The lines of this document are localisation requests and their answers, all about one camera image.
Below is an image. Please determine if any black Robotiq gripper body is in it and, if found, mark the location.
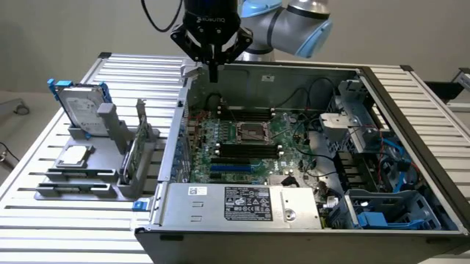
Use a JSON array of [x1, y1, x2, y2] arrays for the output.
[[182, 0, 244, 54]]

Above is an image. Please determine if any grey case release lever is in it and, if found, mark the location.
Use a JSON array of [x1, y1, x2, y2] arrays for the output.
[[180, 61, 204, 84]]

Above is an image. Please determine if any black RAM slot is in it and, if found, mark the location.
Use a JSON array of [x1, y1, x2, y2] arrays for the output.
[[217, 150, 284, 156], [217, 142, 284, 149], [217, 153, 285, 160], [217, 146, 284, 152], [220, 108, 277, 114], [218, 114, 277, 121], [220, 112, 277, 117], [220, 105, 277, 111]]

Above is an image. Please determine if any CPU socket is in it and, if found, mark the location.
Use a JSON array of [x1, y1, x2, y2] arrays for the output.
[[234, 120, 276, 145]]

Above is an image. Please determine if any hard disk in blue carrier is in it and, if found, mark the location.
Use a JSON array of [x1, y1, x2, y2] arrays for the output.
[[47, 78, 113, 140]]

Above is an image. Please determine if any green graphics card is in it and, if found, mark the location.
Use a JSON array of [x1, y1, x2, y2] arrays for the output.
[[122, 98, 153, 185]]

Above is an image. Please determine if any silver metal drive cage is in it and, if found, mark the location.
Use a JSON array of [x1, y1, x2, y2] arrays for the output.
[[318, 79, 393, 155]]

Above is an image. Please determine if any black expansion slot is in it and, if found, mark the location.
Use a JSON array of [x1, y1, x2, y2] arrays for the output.
[[210, 158, 252, 165]]

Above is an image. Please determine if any green motherboard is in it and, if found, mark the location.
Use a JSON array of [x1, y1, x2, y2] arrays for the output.
[[184, 107, 321, 188]]

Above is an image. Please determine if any blue expansion slot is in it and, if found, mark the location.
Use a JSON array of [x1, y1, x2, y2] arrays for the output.
[[210, 164, 256, 173]]

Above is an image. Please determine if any grey parts rack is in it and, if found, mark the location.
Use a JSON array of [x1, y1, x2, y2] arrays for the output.
[[34, 103, 163, 202]]

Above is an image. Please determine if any silver chipset heatsink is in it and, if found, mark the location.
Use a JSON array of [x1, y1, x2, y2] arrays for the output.
[[268, 175, 292, 186]]

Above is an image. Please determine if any silver CPU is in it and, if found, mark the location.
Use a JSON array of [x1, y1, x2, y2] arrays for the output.
[[61, 146, 90, 166]]

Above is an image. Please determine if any RAM stick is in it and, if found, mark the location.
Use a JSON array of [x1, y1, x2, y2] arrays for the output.
[[47, 168, 115, 177], [39, 183, 111, 191]]

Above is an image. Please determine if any silver power supply unit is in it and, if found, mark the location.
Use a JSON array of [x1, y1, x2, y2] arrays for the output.
[[159, 182, 325, 230]]

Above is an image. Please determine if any black block on neighbouring table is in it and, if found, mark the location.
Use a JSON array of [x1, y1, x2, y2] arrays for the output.
[[424, 80, 465, 105]]

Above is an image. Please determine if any aluminium profile with blue label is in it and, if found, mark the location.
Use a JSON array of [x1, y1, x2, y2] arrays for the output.
[[452, 67, 470, 91]]

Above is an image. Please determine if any blue disk carrier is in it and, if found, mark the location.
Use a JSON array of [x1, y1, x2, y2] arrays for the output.
[[357, 211, 421, 229]]

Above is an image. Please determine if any grey disk bay cage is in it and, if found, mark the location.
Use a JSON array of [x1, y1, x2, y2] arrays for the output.
[[342, 188, 445, 230]]

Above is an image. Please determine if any open black PC case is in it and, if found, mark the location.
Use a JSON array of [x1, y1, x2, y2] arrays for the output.
[[134, 60, 470, 264]]

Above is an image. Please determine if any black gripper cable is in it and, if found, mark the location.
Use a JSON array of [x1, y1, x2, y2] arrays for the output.
[[141, 0, 185, 32]]

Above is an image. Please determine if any short black wire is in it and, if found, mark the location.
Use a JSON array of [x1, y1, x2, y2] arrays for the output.
[[206, 92, 226, 111]]

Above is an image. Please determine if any black wire loop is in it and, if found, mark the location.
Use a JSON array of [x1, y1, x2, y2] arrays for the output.
[[277, 77, 336, 111]]

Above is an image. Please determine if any red wire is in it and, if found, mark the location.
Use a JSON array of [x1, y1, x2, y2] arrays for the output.
[[377, 129, 424, 179]]

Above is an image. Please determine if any blue wire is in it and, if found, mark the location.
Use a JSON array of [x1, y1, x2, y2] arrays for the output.
[[381, 136, 409, 194]]

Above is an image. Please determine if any black floor cable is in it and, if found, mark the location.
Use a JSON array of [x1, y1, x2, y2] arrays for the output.
[[0, 142, 21, 166]]

